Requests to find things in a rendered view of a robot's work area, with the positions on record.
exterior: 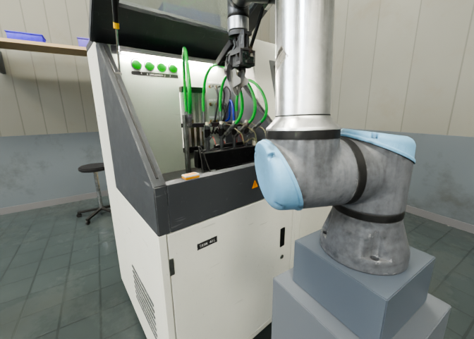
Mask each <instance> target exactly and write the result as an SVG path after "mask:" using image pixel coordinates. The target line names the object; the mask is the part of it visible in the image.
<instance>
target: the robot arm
mask: <svg viewBox="0 0 474 339"><path fill-rule="evenodd" d="M250 3H259V4H275V119H274V120H273V121H272V123H271V124H270V125H269V126H268V127H267V128H266V140H261V141H259V142H258V143H257V144H256V146H255V170H256V174H257V180H258V183H259V186H260V189H261V191H262V194H263V196H264V198H265V199H266V201H267V203H268V204H269V205H270V206H271V207H273V208H274V209H277V210H296V211H300V210H302V209H309V208H316V207H329V206H332V209H331V211H330V212H329V215H328V217H327V219H326V221H325V222H324V224H323V226H322V229H321V233H320V244H321V246H322V249H323V250H324V251H325V252H326V253H327V254H328V255H329V256H330V257H331V258H332V259H334V260H335V261H337V262H339V263H340V264H342V265H344V266H346V267H348V268H350V269H353V270H356V271H359V272H362V273H367V274H371V275H376V276H393V275H397V274H400V273H402V272H404V271H405V270H406V269H407V268H408V264H409V260H410V256H411V251H410V247H409V244H408V238H407V235H406V229H405V226H404V223H403V220H404V215H405V210H406V203H407V199H408V191H409V187H410V183H411V176H412V171H413V164H415V148H416V145H415V141H414V140H413V139H412V138H410V137H408V136H403V135H392V134H386V133H380V132H368V131H362V130H351V129H345V128H343V129H341V127H340V126H339V125H338V124H337V123H336V122H335V121H334V120H333V119H332V117H331V97H332V64H333V46H334V11H335V0H227V15H228V19H227V24H228V33H229V39H230V40H229V41H228V42H227V43H226V45H225V47H224V48H223V50H222V51H221V53H220V55H219V56H218V58H217V59H216V63H217V65H218V66H224V70H225V74H226V78H227V80H228V82H229V85H230V87H231V89H232V91H233V93H234V94H235V95H236V96H238V95H239V93H240V92H241V88H242V87H244V86H246V85H247V84H248V79H247V78H246V77H245V72H246V68H251V67H253V66H255V51H254V50H253V49H252V47H251V48H250V47H249V36H252V31H249V5H250ZM234 68H235V69H234ZM237 70H238V72H237Z"/></svg>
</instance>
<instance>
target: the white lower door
mask: <svg viewBox="0 0 474 339"><path fill-rule="evenodd" d="M292 211H293V210H277V209H274V208H273V207H271V206H270V205H269V204H268V203H267V201H266V199H265V198H264V199H261V200H258V201H256V202H253V203H250V204H247V205H245V206H242V207H239V208H237V209H234V210H231V211H228V212H226V213H223V214H220V215H218V216H215V217H212V218H209V219H207V220H204V221H201V222H199V223H196V224H193V225H191V226H188V227H185V228H182V229H180V230H176V231H174V232H172V233H171V232H170V233H169V234H166V242H167V250H168V258H169V273H170V281H171V295H172V302H173V311H174V325H175V333H176V339H246V338H248V337H249V336H250V335H251V334H252V333H254V332H255V331H256V330H257V329H258V328H259V327H260V326H261V325H262V324H264V323H265V322H266V321H267V320H268V319H270V318H271V317H272V297H273V278H274V277H276V276H278V275H279V274H281V273H283V272H285V271H287V270H289V267H290V253H291V226H292Z"/></svg>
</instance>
